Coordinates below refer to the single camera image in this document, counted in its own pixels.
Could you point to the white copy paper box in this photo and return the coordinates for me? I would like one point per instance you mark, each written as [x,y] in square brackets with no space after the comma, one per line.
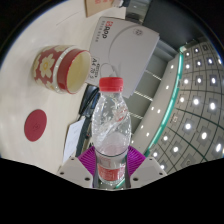
[126,50]

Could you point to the clear red-capped water bottle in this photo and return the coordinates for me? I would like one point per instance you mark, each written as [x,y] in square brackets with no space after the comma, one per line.
[111,133]

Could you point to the red floral ceramic mug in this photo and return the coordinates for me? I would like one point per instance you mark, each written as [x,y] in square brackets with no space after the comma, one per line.
[50,68]

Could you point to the white printed paper sheets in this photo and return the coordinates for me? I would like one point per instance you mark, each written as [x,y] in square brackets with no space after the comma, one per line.
[73,138]

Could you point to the round ceiling lights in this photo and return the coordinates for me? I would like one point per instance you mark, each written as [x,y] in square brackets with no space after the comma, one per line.
[196,101]

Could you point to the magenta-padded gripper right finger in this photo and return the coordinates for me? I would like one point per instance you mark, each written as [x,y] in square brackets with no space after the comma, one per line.
[148,170]

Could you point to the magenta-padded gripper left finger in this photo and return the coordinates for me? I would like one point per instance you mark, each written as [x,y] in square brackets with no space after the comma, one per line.
[75,170]

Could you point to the flat round red coaster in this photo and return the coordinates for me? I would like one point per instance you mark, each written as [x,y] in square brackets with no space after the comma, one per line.
[35,125]

